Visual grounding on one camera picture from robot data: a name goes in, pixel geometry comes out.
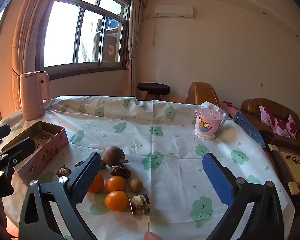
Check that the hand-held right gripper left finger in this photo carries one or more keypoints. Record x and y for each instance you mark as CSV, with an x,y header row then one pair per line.
x,y
87,180

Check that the pink rectangular tin box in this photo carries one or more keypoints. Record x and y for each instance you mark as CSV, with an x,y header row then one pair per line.
x,y
52,150

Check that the brown leather sofa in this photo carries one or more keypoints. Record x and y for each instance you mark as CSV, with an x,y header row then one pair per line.
x,y
255,105

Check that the printed paper sheet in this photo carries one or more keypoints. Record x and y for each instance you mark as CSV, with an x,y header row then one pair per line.
x,y
43,136

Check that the wide beige patterned curtain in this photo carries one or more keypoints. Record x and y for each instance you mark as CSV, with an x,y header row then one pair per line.
x,y
27,30

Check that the white air conditioner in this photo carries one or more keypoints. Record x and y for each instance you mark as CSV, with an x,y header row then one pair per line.
x,y
175,10

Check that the white tablecloth with green clouds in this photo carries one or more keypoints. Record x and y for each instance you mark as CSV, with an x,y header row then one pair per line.
x,y
180,170

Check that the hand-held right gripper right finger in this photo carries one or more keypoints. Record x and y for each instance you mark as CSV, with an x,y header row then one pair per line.
x,y
218,180

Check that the brown passion fruit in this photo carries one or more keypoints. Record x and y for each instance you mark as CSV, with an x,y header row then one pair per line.
x,y
113,156

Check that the pink floral pillow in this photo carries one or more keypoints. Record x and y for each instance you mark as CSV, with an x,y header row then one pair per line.
x,y
265,116
286,127

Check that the paper-cut window sticker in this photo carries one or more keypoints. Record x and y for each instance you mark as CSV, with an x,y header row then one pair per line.
x,y
111,50

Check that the dark round stool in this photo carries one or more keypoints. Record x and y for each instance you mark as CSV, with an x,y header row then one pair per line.
x,y
152,88

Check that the brown round cake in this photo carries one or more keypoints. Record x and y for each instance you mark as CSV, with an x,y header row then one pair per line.
x,y
140,203
63,171

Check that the orange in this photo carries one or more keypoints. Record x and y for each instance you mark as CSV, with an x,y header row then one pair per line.
x,y
116,200
98,183
115,183

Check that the wooden side table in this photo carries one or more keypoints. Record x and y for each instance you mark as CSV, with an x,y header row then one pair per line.
x,y
290,167

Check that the pink electric kettle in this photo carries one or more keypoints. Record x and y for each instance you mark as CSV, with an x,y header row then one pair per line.
x,y
32,97

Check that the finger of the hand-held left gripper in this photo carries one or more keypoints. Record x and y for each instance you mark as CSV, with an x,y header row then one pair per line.
x,y
20,147
1,132

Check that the narrow beige curtain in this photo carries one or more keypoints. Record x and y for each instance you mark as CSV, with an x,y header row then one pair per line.
x,y
133,42

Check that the blue checked cloth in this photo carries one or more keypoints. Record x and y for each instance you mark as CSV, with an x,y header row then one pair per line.
x,y
248,127

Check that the brown leather armchair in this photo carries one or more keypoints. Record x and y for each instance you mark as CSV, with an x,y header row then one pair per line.
x,y
202,92

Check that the pink cartoon cup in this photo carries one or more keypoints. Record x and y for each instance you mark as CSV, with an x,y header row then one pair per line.
x,y
206,127

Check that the person's right hand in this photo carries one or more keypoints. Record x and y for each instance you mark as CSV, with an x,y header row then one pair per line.
x,y
152,237

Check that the longan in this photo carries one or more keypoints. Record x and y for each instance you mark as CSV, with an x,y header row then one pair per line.
x,y
136,185

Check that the sliding glass window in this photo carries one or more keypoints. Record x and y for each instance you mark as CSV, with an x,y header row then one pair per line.
x,y
65,42

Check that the pink floral cloth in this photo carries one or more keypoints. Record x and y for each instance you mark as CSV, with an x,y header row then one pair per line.
x,y
228,106

